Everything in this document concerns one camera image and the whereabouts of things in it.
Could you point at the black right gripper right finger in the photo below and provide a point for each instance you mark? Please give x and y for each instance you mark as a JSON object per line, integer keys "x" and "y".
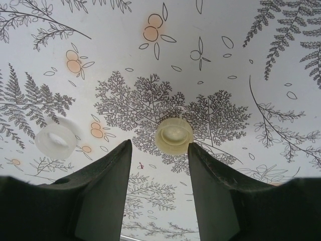
{"x": 250, "y": 211}

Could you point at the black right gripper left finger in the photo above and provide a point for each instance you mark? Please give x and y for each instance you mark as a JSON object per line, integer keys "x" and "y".
{"x": 62, "y": 208}

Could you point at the white bottle cap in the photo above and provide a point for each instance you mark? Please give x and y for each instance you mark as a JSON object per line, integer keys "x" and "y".
{"x": 55, "y": 141}

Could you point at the pale yellow bottle cap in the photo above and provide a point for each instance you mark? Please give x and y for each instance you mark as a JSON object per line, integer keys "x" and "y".
{"x": 173, "y": 135}

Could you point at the floral print tablecloth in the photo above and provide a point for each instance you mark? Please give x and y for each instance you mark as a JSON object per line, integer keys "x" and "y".
{"x": 225, "y": 62}

